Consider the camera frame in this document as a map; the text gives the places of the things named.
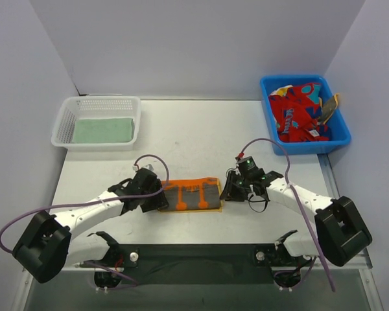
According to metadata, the orange towel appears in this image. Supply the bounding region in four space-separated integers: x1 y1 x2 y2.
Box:
159 177 224 213

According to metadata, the green panda towel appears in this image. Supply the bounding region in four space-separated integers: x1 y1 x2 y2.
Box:
71 118 134 144

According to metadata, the red blue towel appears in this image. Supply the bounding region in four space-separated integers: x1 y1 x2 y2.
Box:
268 82 331 143

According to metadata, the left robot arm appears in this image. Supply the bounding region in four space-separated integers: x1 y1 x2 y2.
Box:
12 168 168 284

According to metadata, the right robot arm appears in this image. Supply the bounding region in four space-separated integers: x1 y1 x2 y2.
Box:
220 169 373 267

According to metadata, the black base mat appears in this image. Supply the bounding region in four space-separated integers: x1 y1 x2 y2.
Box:
79 243 312 286

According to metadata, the white perforated plastic basket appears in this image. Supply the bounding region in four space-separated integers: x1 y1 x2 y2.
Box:
51 95 141 152

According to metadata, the grey orange-edged towel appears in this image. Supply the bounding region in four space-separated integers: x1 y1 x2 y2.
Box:
318 93 340 124

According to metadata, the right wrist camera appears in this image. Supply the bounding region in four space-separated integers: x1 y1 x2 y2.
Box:
237 156 265 179

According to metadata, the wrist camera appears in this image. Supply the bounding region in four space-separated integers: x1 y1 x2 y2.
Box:
132 164 154 172
237 156 265 179

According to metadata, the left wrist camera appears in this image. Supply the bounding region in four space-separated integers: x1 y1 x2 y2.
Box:
132 164 154 172

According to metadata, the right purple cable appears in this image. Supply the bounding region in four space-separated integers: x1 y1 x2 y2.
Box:
235 138 336 292

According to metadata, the purple cable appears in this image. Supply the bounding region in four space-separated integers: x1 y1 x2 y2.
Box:
0 154 171 288
235 138 336 292

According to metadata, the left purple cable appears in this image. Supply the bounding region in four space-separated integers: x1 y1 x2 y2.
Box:
0 154 171 288

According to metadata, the aluminium front rail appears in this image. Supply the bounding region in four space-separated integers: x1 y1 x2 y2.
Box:
12 244 383 310

